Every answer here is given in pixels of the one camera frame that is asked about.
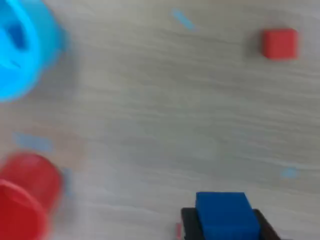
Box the red plastic cup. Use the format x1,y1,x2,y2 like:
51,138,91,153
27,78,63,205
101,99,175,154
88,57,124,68
0,152,65,240

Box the blue plastic cup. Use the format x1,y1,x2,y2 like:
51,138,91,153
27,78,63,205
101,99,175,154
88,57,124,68
0,0,66,103

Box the blue tape piece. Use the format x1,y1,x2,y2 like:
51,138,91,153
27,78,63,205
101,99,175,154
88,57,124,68
279,166,298,180
171,7,197,32
13,132,53,152

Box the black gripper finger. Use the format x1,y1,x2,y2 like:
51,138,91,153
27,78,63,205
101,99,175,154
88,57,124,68
253,209,282,240
180,207,205,240

